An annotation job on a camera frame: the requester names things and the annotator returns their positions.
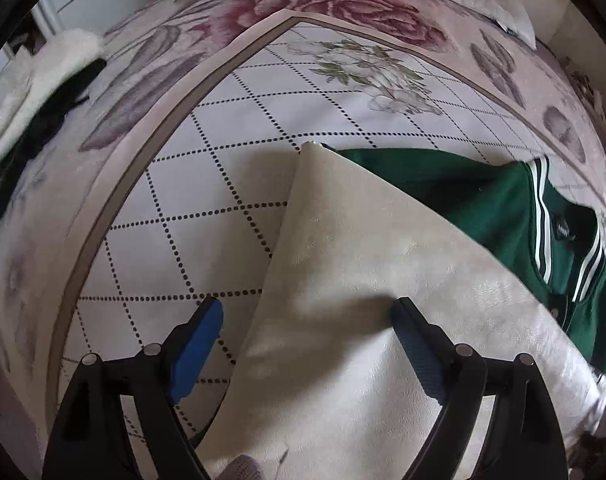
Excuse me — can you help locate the white and black garment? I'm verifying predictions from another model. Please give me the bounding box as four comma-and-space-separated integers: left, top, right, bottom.
0, 29, 108, 226

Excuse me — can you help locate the green jacket with cream sleeves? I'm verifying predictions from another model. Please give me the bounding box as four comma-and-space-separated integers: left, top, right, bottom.
203, 141, 606, 480

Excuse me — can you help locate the floral printed bed sheet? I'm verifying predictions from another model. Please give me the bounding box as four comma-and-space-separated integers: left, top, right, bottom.
0, 0, 606, 480

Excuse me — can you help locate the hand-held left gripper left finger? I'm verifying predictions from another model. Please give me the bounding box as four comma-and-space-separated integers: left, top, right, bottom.
42, 296, 225, 480

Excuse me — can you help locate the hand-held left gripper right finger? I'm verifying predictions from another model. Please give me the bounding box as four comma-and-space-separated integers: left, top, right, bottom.
389, 297, 569, 480

